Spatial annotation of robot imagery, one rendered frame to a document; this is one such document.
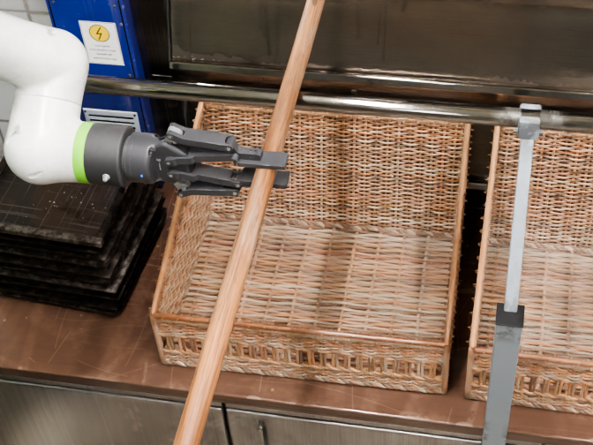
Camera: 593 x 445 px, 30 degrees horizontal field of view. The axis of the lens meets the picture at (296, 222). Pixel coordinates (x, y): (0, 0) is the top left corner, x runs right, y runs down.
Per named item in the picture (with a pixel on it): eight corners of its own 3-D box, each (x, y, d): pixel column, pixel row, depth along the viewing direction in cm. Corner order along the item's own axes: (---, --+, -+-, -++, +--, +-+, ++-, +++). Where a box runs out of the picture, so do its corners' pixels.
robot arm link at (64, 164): (17, 185, 173) (-14, 176, 162) (27, 107, 174) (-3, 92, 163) (101, 194, 171) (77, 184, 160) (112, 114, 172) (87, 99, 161)
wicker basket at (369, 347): (212, 189, 246) (196, 94, 226) (468, 210, 237) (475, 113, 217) (156, 367, 214) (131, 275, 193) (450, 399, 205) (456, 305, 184)
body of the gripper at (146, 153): (133, 118, 164) (194, 124, 163) (143, 160, 170) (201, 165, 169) (118, 153, 159) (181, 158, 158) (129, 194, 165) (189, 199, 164)
